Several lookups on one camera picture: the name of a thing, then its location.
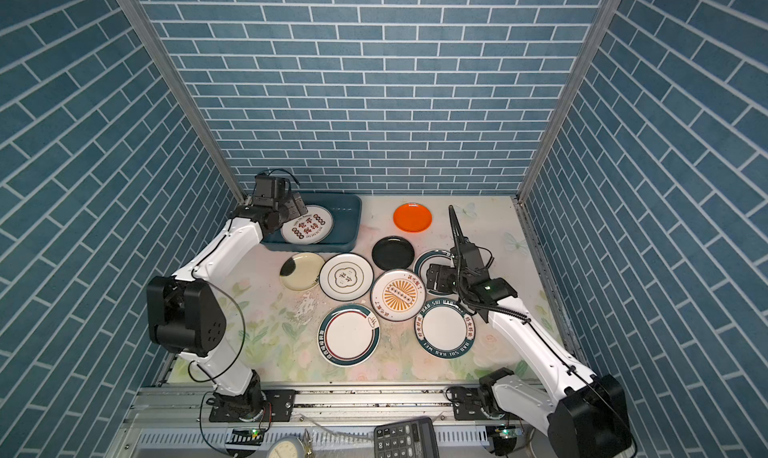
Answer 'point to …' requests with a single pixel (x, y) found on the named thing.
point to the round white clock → (287, 446)
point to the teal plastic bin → (345, 236)
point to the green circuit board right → (503, 437)
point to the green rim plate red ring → (348, 335)
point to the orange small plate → (412, 217)
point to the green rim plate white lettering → (444, 328)
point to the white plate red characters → (311, 228)
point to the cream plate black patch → (301, 271)
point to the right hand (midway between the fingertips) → (439, 270)
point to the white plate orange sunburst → (398, 295)
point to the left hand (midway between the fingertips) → (290, 206)
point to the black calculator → (412, 438)
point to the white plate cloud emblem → (346, 276)
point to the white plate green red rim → (422, 264)
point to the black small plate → (393, 252)
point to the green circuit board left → (246, 436)
